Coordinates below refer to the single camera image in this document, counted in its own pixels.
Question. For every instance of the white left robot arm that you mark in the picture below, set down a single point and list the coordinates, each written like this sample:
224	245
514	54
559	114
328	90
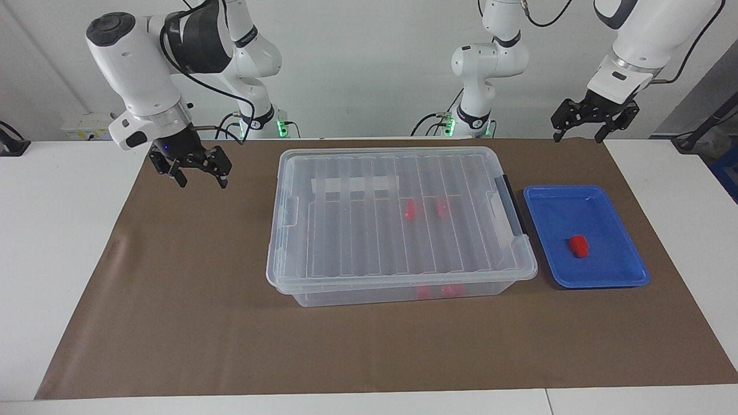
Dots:
651	34

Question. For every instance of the blue crate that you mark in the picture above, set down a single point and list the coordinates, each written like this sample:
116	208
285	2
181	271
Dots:
727	173

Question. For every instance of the white power strip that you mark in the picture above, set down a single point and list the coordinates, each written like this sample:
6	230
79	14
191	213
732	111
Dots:
86	127

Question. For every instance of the brown paper table mat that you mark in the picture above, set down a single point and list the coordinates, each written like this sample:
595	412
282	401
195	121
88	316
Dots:
173	300

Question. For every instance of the red block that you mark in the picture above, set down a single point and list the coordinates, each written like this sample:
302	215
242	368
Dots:
409	209
578	246
425	292
443	207
452	290

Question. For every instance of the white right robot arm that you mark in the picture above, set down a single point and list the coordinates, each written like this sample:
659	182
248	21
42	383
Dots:
132	63

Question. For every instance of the black clamp bracket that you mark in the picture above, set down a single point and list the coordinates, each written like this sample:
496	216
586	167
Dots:
11	144

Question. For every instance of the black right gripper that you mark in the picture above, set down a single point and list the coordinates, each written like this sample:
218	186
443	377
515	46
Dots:
184	151

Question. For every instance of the black stand pole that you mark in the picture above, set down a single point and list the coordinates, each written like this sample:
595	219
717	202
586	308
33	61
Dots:
706	127

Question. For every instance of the blue plastic tray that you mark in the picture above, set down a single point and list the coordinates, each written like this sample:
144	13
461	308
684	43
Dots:
605	213

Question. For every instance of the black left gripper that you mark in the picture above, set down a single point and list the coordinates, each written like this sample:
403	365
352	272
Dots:
597	110

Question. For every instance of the clear ribbed plastic lid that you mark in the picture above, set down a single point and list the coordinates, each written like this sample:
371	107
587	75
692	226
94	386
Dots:
357	236

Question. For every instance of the clear plastic storage box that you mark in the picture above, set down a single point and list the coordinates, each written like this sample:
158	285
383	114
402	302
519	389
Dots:
357	297

